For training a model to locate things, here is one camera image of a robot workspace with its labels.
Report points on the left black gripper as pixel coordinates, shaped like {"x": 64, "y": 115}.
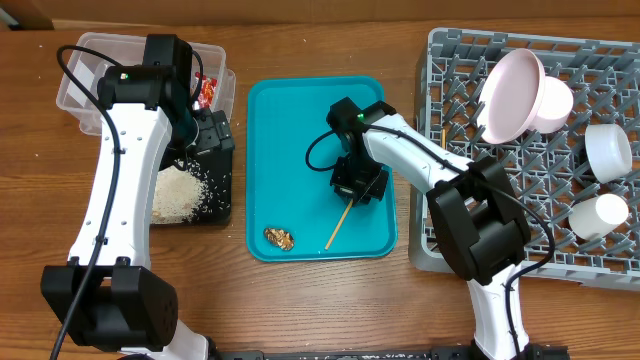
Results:
{"x": 217, "y": 131}

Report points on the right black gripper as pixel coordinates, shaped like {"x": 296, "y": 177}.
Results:
{"x": 358, "y": 186}

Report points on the red snack wrapper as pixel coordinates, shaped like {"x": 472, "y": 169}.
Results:
{"x": 207, "y": 91}

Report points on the gold foil wrapper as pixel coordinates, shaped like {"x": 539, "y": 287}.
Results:
{"x": 279, "y": 238}

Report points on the large white plate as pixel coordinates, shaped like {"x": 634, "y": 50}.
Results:
{"x": 511, "y": 96}

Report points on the small white rice bowl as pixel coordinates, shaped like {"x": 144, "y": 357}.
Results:
{"x": 556, "y": 105}

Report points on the white cup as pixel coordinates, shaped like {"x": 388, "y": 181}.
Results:
{"x": 597, "y": 217}

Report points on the grey-green bowl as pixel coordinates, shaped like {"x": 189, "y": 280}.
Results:
{"x": 608, "y": 151}

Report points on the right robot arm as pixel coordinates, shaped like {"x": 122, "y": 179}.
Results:
{"x": 479, "y": 225}

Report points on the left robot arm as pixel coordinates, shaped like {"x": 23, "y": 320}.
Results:
{"x": 161, "y": 108}

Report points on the grey dishwasher rack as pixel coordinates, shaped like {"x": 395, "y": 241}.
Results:
{"x": 549, "y": 172}

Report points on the black plastic tray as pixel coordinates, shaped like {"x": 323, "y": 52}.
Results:
{"x": 219, "y": 163}

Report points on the clear plastic bin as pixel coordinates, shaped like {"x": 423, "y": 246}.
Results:
{"x": 128, "y": 50}

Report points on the spilled rice pile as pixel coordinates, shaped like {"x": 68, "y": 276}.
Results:
{"x": 190, "y": 196}

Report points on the teal serving tray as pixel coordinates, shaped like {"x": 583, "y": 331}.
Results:
{"x": 285, "y": 189}

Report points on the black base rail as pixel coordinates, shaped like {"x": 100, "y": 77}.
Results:
{"x": 459, "y": 352}

